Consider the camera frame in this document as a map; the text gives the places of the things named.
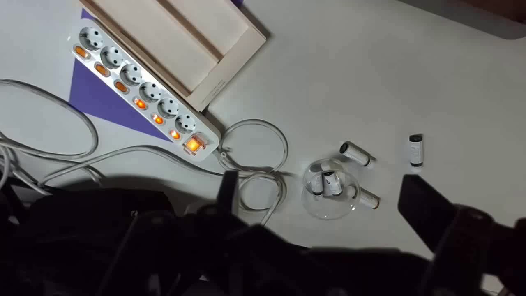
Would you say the light wooden divided tray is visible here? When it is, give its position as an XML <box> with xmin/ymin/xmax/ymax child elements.
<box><xmin>80</xmin><ymin>0</ymin><xmax>270</xmax><ymax>114</ymax></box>

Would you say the white power strip cord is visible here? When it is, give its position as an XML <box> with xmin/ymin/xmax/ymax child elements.
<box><xmin>39</xmin><ymin>117</ymin><xmax>292</xmax><ymax>227</ymax></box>

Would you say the white looped cable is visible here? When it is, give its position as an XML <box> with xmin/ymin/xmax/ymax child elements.
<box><xmin>0</xmin><ymin>78</ymin><xmax>103</xmax><ymax>198</ymax></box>

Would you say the purple paper sheet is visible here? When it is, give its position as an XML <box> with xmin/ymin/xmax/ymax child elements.
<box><xmin>68</xmin><ymin>7</ymin><xmax>173</xmax><ymax>145</ymax></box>

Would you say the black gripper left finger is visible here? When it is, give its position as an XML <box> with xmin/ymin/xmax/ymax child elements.
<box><xmin>218</xmin><ymin>170</ymin><xmax>242</xmax><ymax>214</ymax></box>

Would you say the black fabric bag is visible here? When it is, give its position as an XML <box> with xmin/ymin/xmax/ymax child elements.
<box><xmin>0</xmin><ymin>175</ymin><xmax>526</xmax><ymax>296</ymax></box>

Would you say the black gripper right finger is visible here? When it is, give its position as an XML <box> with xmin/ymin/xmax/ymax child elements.
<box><xmin>399</xmin><ymin>173</ymin><xmax>463</xmax><ymax>257</ymax></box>

